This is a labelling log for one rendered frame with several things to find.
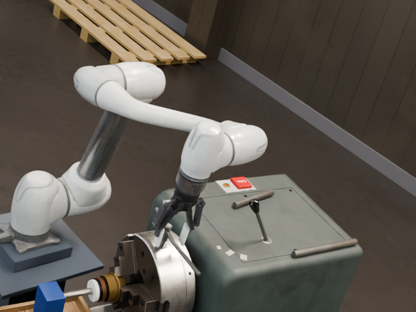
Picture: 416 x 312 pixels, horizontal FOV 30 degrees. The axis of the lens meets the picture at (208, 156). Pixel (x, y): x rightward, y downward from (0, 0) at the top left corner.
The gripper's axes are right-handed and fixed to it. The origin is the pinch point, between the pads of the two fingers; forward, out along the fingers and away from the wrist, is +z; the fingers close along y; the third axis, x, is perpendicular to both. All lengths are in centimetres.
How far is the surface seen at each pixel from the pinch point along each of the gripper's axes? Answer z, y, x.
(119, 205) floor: 147, 77, 179
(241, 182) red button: 6, 42, 31
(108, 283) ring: 18.7, -15.9, 0.2
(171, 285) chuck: 12.2, 0.6, -8.5
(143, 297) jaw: 17.8, -6.8, -7.4
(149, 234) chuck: 8.2, -1.4, 10.1
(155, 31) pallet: 157, 192, 426
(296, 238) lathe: 4.0, 48.0, 0.0
